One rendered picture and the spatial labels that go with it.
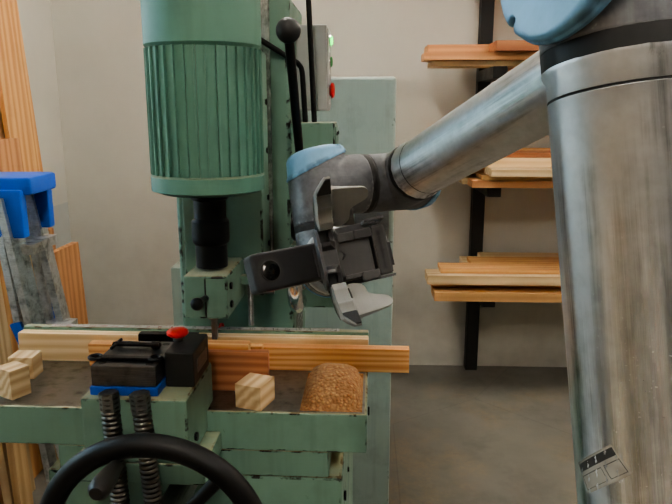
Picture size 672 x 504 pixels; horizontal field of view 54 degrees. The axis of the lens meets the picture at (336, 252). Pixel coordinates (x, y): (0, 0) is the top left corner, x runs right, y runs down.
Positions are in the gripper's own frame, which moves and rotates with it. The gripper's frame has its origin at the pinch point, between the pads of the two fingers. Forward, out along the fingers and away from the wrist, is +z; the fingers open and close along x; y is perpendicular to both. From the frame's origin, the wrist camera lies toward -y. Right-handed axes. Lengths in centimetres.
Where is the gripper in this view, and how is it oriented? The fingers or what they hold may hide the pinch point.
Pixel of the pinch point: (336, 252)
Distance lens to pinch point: 65.6
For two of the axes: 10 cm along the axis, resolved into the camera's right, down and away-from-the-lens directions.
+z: 0.9, -0.8, -9.9
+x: 2.2, 9.7, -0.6
